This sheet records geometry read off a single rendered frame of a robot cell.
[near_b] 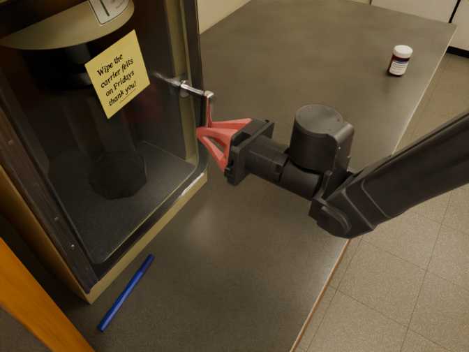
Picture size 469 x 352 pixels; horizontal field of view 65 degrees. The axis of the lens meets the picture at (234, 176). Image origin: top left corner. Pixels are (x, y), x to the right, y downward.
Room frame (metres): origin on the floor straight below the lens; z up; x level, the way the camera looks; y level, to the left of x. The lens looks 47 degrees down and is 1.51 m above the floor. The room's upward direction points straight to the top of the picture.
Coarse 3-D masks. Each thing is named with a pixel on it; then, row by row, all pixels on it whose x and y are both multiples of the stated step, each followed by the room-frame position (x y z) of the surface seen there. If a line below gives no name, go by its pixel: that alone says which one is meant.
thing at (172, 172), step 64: (64, 0) 0.35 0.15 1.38; (128, 0) 0.41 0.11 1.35; (192, 0) 0.50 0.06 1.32; (0, 64) 0.28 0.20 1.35; (64, 64) 0.33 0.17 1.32; (192, 64) 0.49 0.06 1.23; (64, 128) 0.31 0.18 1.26; (128, 128) 0.37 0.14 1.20; (192, 128) 0.48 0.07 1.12; (64, 192) 0.28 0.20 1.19; (128, 192) 0.35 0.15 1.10
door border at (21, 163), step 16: (0, 112) 0.26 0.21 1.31; (0, 128) 0.26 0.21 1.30; (0, 144) 0.25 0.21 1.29; (16, 144) 0.26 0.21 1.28; (16, 160) 0.26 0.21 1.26; (16, 176) 0.25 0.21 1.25; (32, 176) 0.26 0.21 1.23; (32, 192) 0.25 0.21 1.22; (48, 192) 0.27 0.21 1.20; (32, 208) 0.24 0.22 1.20; (48, 208) 0.26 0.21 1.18; (64, 224) 0.26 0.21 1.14; (64, 240) 0.26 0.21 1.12; (80, 256) 0.26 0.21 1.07; (80, 272) 0.25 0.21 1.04
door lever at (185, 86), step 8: (184, 80) 0.47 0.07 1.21; (184, 88) 0.46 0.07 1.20; (192, 88) 0.46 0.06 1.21; (184, 96) 0.46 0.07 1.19; (200, 96) 0.45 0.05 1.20; (208, 96) 0.44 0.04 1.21; (208, 104) 0.44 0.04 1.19; (200, 112) 0.44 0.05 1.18; (208, 112) 0.43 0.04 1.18; (200, 120) 0.44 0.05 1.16; (208, 120) 0.43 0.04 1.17; (208, 136) 0.43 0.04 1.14; (200, 144) 0.43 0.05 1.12
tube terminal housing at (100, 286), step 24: (0, 0) 0.31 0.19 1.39; (0, 168) 0.25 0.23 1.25; (0, 192) 0.28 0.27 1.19; (192, 192) 0.48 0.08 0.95; (24, 216) 0.26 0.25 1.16; (168, 216) 0.42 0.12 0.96; (24, 240) 0.31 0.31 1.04; (48, 240) 0.25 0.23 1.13; (144, 240) 0.36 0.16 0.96; (48, 264) 0.29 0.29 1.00; (120, 264) 0.31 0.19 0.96; (72, 288) 0.27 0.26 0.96; (96, 288) 0.27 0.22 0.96
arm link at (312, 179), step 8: (288, 160) 0.35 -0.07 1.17; (280, 168) 0.35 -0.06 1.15; (288, 168) 0.34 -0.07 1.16; (296, 168) 0.34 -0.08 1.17; (304, 168) 0.33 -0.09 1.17; (288, 176) 0.33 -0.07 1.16; (296, 176) 0.33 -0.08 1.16; (304, 176) 0.33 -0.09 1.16; (312, 176) 0.32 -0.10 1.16; (320, 176) 0.32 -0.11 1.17; (280, 184) 0.34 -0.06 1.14; (288, 184) 0.33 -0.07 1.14; (296, 184) 0.32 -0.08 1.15; (304, 184) 0.32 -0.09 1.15; (312, 184) 0.32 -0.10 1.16; (320, 184) 0.32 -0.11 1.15; (296, 192) 0.32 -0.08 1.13; (304, 192) 0.32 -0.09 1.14; (312, 192) 0.31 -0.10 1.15
